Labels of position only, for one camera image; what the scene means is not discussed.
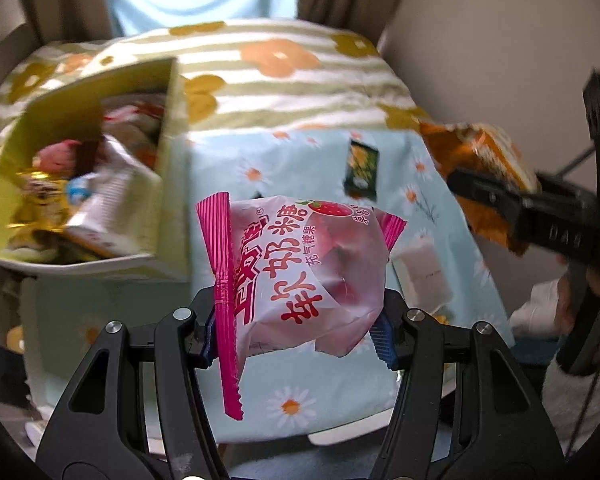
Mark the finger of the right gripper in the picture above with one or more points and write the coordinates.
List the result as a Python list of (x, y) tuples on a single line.
[(486, 198)]

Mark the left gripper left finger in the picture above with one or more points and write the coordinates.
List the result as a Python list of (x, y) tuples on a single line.
[(181, 348)]

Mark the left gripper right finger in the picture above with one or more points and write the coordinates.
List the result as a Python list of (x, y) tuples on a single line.
[(411, 341)]

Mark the translucent white cake packet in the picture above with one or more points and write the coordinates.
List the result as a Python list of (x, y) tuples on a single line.
[(420, 274)]

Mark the orange waffle packet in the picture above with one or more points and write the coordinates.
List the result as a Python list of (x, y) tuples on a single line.
[(486, 150)]

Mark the pink marshmallow candy bag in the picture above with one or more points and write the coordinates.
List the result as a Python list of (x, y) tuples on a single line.
[(287, 272)]

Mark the blue white chips bag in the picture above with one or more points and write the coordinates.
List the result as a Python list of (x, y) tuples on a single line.
[(112, 221)]

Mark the small dark green packet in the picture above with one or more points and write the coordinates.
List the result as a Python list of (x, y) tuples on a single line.
[(362, 171)]

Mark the gold yellow snack bag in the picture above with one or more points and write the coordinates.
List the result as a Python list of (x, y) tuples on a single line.
[(44, 203)]

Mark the red white snack bag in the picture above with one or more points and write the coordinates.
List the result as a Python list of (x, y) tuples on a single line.
[(135, 120)]

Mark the pink striped snack bag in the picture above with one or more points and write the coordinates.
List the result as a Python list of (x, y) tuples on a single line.
[(67, 159)]

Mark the person right hand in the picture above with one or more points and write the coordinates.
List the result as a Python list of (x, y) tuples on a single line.
[(565, 313)]

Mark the green cardboard box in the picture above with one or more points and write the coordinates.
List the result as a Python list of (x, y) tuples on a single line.
[(93, 179)]

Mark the floral striped bed duvet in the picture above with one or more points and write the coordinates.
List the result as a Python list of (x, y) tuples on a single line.
[(240, 74)]

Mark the left brown curtain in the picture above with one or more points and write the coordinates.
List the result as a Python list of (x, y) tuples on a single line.
[(64, 0)]

